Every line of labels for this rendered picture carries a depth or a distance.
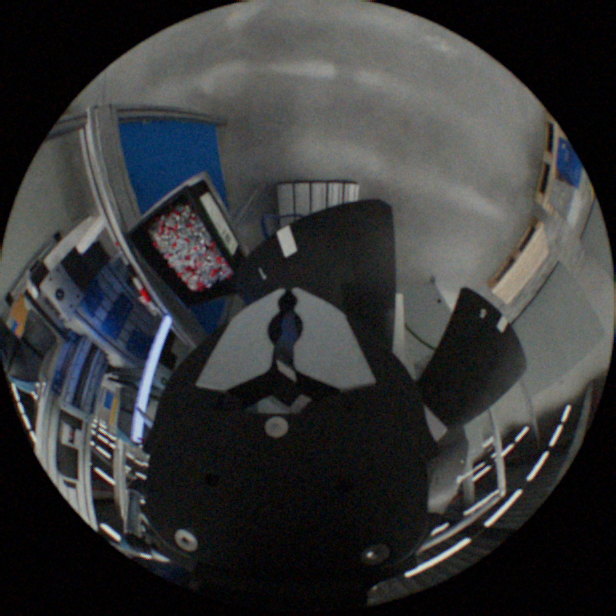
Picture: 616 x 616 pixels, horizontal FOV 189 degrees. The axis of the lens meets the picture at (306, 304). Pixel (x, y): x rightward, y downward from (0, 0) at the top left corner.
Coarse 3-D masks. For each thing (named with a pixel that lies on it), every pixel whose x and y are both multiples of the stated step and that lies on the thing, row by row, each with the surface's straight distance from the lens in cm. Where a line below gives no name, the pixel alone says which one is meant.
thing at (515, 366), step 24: (456, 312) 38; (456, 336) 36; (480, 336) 38; (504, 336) 41; (432, 360) 34; (456, 360) 35; (480, 360) 36; (504, 360) 40; (432, 384) 33; (456, 384) 34; (480, 384) 35; (504, 384) 39; (432, 408) 32; (456, 408) 33; (480, 408) 35
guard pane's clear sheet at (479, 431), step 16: (480, 416) 155; (448, 432) 133; (464, 432) 142; (480, 432) 154; (128, 448) 163; (480, 448) 154; (128, 464) 165; (144, 464) 151; (480, 464) 156; (496, 464) 171; (128, 480) 168; (464, 480) 147; (480, 480) 159; (496, 480) 176; (464, 496) 151; (480, 496) 165; (448, 512) 146; (464, 512) 158; (448, 528) 154
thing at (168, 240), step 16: (176, 208) 34; (192, 208) 33; (160, 224) 38; (176, 224) 35; (192, 224) 34; (160, 240) 40; (176, 240) 37; (208, 240) 34; (176, 256) 39; (192, 256) 38; (208, 256) 36; (176, 272) 43; (192, 272) 40; (208, 272) 38; (224, 272) 38
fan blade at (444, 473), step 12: (456, 444) 56; (468, 444) 61; (444, 456) 51; (456, 456) 56; (432, 468) 47; (444, 468) 51; (456, 468) 57; (432, 480) 47; (444, 480) 52; (456, 480) 59; (432, 492) 48; (444, 492) 54; (432, 504) 51; (444, 504) 59
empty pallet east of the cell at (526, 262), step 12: (528, 228) 292; (540, 228) 295; (540, 240) 316; (516, 252) 281; (528, 252) 297; (540, 252) 344; (504, 264) 283; (516, 264) 283; (528, 264) 324; (492, 276) 282; (504, 276) 276; (516, 276) 311; (528, 276) 360; (492, 288) 278; (504, 288) 305; (516, 288) 349; (504, 300) 346
